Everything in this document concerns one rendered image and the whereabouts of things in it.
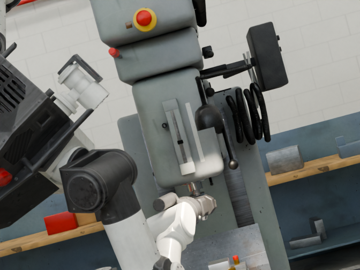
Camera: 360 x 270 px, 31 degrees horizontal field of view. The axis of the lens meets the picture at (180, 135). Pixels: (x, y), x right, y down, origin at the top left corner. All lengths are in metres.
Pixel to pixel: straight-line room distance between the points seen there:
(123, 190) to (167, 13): 0.54
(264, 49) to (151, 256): 0.94
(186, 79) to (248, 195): 0.63
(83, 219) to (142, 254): 4.38
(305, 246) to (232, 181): 3.43
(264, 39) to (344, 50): 4.16
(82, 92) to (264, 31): 0.81
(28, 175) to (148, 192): 0.96
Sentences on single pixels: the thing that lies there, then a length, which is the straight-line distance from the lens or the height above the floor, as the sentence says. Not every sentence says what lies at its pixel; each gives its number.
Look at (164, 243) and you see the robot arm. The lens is 1.60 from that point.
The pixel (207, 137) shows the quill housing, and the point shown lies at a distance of 1.82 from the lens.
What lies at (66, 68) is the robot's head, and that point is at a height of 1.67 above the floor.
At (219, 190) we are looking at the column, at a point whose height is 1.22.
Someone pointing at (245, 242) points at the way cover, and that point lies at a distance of 2.29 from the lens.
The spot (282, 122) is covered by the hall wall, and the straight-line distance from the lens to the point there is 6.14.
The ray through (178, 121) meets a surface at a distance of 1.78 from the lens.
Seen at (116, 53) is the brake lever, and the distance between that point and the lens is 1.69.
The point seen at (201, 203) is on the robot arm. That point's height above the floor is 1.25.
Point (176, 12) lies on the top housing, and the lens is 1.72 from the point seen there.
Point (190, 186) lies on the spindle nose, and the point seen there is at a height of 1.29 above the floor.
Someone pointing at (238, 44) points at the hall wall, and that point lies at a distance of 6.16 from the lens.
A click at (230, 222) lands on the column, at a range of 2.31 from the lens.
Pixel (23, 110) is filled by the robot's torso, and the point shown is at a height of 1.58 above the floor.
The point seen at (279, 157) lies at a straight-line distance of 5.62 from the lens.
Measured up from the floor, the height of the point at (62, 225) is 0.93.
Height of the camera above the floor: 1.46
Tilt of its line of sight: level
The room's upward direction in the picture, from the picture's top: 15 degrees counter-clockwise
